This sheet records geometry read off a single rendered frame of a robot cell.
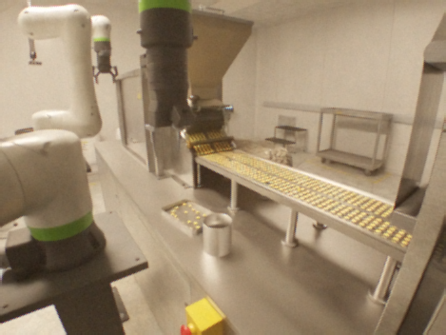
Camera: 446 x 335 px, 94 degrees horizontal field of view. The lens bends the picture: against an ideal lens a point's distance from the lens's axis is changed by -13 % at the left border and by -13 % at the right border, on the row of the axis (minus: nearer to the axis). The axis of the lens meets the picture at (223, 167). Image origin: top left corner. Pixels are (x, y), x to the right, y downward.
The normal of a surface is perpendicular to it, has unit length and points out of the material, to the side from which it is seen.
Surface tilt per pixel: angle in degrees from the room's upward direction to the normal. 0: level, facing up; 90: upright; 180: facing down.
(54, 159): 84
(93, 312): 90
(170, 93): 98
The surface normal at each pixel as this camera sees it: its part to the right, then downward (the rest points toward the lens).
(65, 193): 0.80, 0.19
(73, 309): 0.60, 0.26
